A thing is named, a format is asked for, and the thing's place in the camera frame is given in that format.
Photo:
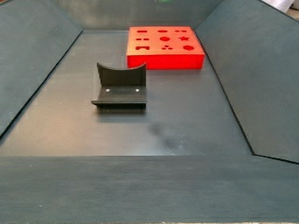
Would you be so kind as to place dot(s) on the red shape sorting board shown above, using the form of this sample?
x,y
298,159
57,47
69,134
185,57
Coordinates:
x,y
164,47

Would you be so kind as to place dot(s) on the black curved holder stand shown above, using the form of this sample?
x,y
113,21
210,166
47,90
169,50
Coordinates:
x,y
122,87

